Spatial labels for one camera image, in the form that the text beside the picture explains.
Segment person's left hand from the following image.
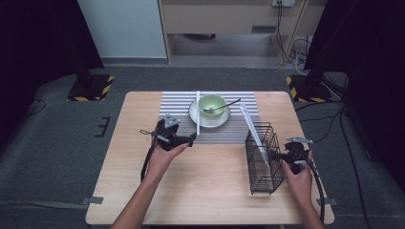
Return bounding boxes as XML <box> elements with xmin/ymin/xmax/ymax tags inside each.
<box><xmin>147</xmin><ymin>143</ymin><xmax>189</xmax><ymax>184</ymax></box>

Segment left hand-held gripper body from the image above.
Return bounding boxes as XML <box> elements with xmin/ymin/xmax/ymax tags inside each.
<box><xmin>155</xmin><ymin>115</ymin><xmax>184</xmax><ymax>152</ymax></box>

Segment metal spoon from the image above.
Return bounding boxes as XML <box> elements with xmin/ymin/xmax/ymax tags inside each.
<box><xmin>203</xmin><ymin>97</ymin><xmax>242</xmax><ymax>115</ymax></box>

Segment green bowl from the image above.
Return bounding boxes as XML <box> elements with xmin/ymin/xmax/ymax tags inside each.
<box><xmin>198</xmin><ymin>94</ymin><xmax>227</xmax><ymax>121</ymax></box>

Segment black cables under desk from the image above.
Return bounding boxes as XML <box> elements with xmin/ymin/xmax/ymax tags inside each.
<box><xmin>275</xmin><ymin>1</ymin><xmax>309</xmax><ymax>65</ymax></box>

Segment white cabinet panel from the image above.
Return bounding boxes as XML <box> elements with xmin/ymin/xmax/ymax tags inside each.
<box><xmin>75</xmin><ymin>0</ymin><xmax>168</xmax><ymax>59</ymax></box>

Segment grey striped placemat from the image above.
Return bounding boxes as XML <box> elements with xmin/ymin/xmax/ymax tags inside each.
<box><xmin>158</xmin><ymin>91</ymin><xmax>262</xmax><ymax>145</ymax></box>

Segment white cable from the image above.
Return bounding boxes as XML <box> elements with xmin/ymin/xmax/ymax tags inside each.
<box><xmin>293</xmin><ymin>37</ymin><xmax>312</xmax><ymax>75</ymax></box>

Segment black stand with striped base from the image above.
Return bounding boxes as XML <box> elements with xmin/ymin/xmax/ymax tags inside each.
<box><xmin>285</xmin><ymin>63</ymin><xmax>333</xmax><ymax>103</ymax></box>
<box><xmin>67</xmin><ymin>47</ymin><xmax>116</xmax><ymax>103</ymax></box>

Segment white wall socket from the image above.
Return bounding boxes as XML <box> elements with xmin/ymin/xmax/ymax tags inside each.
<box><xmin>271</xmin><ymin>0</ymin><xmax>296</xmax><ymax>8</ymax></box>

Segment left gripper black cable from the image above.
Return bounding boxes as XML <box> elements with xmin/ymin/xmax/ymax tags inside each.
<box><xmin>139</xmin><ymin>128</ymin><xmax>159</xmax><ymax>183</ymax></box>

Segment black wire mesh basket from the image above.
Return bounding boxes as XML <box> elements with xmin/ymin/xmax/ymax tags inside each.
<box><xmin>245</xmin><ymin>122</ymin><xmax>286</xmax><ymax>196</ymax></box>

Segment beige wooden desk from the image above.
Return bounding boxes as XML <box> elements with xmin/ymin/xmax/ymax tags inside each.
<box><xmin>158</xmin><ymin>0</ymin><xmax>329</xmax><ymax>65</ymax></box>

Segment thin black floor cable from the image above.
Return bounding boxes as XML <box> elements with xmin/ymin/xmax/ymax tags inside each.
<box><xmin>22</xmin><ymin>98</ymin><xmax>48</xmax><ymax>120</ymax></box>

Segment person's right hand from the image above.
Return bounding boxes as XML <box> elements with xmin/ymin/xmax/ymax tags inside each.
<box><xmin>280</xmin><ymin>152</ymin><xmax>314</xmax><ymax>206</ymax></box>

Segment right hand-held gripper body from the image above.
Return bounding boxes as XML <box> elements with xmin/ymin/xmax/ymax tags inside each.
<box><xmin>284</xmin><ymin>136</ymin><xmax>314</xmax><ymax>175</ymax></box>

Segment white chopstick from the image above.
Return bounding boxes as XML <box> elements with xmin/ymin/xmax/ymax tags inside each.
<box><xmin>196</xmin><ymin>91</ymin><xmax>202</xmax><ymax>136</ymax></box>
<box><xmin>242</xmin><ymin>101</ymin><xmax>271</xmax><ymax>170</ymax></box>
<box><xmin>239</xmin><ymin>104</ymin><xmax>269</xmax><ymax>170</ymax></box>

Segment white plate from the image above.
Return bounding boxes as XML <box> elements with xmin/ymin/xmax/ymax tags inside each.
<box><xmin>188</xmin><ymin>98</ymin><xmax>231</xmax><ymax>129</ymax></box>

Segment black curtain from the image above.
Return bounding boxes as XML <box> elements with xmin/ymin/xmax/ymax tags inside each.
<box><xmin>0</xmin><ymin>0</ymin><xmax>104</xmax><ymax>141</ymax></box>
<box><xmin>304</xmin><ymin>0</ymin><xmax>405</xmax><ymax>192</ymax></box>

